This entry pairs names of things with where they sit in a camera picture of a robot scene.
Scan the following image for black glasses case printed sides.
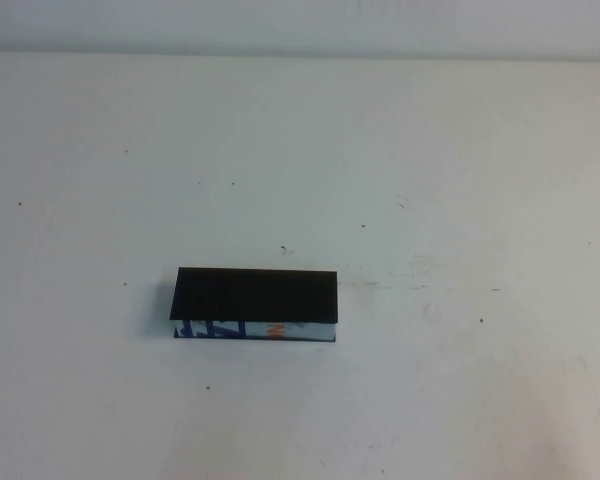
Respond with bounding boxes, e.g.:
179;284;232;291
168;266;340;344

